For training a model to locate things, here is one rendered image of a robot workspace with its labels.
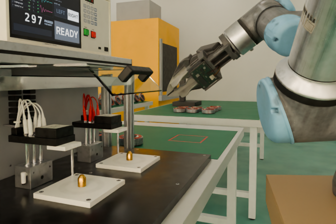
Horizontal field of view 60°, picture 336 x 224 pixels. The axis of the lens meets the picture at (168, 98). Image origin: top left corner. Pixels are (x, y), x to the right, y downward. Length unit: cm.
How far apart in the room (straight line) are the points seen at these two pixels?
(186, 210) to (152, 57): 383
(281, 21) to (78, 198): 54
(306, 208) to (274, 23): 33
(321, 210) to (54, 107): 80
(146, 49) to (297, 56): 405
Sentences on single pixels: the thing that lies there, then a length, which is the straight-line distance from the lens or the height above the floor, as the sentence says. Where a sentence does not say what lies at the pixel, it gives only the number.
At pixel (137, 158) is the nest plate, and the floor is 78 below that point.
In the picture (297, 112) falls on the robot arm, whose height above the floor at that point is 98.
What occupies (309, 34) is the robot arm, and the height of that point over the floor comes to 110.
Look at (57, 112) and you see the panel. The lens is 104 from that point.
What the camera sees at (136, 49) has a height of 150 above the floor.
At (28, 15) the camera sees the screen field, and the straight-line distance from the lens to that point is 79.
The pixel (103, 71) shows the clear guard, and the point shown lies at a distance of 58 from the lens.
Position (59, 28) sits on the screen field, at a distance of 87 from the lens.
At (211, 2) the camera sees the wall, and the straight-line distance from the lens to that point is 621.
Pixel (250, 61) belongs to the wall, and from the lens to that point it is 592.
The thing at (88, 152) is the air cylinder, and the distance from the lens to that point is 98.
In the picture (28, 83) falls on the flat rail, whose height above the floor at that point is 103.
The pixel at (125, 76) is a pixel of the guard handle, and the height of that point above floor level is 104.
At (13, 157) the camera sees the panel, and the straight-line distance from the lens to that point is 93.
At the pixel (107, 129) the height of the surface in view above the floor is 88.
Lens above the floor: 103
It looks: 4 degrees down
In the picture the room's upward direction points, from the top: straight up
